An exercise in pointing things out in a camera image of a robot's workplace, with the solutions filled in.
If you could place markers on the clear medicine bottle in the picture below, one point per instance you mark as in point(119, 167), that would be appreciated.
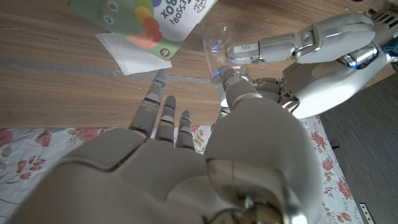
point(217, 39)

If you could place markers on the floral backdrop cloth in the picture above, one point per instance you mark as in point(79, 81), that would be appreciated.
point(31, 149)

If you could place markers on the colourful cardboard box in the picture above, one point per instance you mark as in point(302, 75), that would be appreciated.
point(133, 18)

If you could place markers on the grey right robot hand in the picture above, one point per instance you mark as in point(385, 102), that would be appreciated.
point(155, 180)

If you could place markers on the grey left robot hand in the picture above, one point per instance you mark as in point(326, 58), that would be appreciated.
point(329, 84)

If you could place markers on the white paper leaflet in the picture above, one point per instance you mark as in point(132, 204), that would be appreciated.
point(133, 60)

